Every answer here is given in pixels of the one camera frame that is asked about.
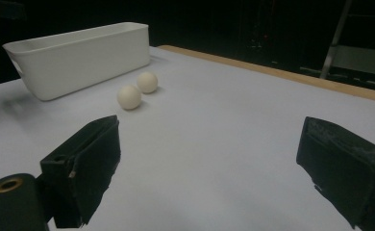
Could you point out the white plastic bin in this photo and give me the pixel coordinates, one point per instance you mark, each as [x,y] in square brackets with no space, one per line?
[80,61]

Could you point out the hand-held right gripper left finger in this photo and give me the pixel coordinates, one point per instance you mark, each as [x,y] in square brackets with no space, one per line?
[80,170]

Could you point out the white table sheet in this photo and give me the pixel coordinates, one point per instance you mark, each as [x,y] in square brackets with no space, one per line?
[208,128]

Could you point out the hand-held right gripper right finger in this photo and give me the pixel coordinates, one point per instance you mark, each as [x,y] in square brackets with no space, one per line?
[345,173]

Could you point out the white metal stand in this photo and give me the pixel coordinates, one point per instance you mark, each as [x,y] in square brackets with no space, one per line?
[362,61]

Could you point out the white ball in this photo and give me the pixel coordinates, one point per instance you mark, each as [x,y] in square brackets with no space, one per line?
[129,97]
[147,82]

